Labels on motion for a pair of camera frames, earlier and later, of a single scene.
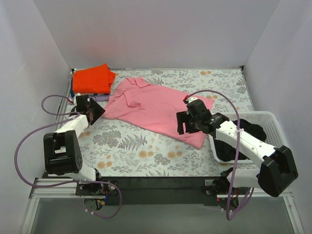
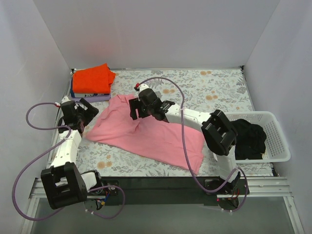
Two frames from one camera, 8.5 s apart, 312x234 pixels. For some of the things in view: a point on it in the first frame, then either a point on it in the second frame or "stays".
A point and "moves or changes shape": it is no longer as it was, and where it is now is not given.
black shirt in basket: x=226 y=151 stays
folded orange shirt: x=95 y=79 stays
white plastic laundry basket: x=266 y=120 stays
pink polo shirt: x=135 y=102 moves or changes shape
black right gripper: x=185 y=123 to x=134 y=108
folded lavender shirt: x=102 y=97 stays
